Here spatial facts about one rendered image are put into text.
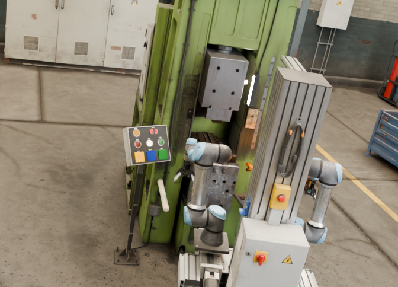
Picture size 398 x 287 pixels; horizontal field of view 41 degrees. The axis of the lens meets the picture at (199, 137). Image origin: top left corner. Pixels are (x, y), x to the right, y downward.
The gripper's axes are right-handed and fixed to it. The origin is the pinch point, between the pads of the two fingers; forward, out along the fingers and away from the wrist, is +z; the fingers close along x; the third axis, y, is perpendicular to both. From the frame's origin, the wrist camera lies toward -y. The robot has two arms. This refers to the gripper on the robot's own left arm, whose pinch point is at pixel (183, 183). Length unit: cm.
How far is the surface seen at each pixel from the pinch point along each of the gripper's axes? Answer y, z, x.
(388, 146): -329, 65, 296
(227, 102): -51, -49, 26
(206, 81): -48, -64, 6
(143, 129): -29, -25, -35
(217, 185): -46, 21, 31
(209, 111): -49, -40, 13
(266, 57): -69, -85, 52
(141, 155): -18.0, -8.4, -33.4
